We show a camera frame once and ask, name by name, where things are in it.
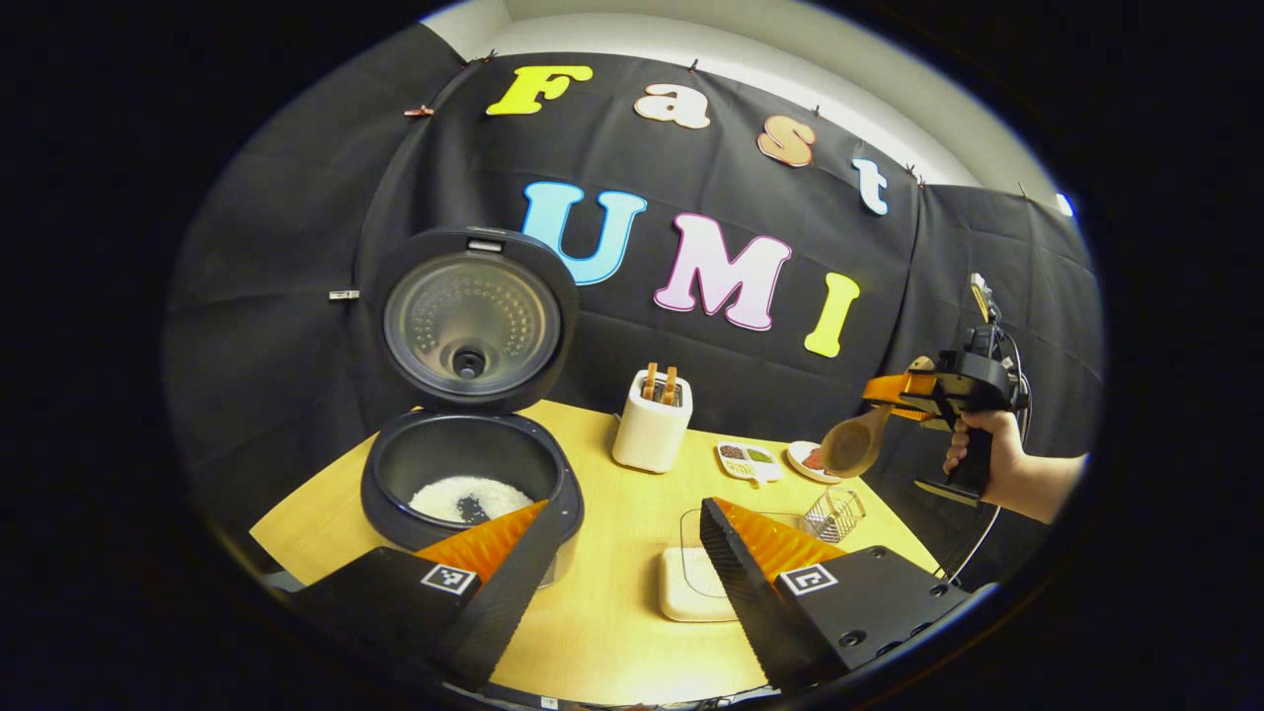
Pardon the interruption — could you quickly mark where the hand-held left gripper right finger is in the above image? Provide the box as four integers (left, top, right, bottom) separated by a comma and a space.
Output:
699, 497, 974, 695

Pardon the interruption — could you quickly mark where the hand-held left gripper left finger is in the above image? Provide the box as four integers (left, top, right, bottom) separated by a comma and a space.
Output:
291, 499, 551, 692

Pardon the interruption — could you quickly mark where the wooden spoon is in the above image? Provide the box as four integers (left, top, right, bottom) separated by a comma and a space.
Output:
821, 357, 934, 480

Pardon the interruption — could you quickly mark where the metal wire chopstick holder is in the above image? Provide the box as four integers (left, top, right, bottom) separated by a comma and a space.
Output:
802, 486, 867, 544

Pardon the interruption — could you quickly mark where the black rice cooker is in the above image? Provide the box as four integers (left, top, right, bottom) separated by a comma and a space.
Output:
359, 225, 586, 589

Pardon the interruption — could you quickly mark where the small white plate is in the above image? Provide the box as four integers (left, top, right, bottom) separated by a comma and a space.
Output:
787, 440, 840, 485

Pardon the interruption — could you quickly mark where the white divided dish of beans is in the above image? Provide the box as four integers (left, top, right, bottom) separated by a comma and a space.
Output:
716, 439, 783, 487

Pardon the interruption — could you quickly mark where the white toaster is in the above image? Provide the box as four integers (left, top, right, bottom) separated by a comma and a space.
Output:
612, 369, 694, 474

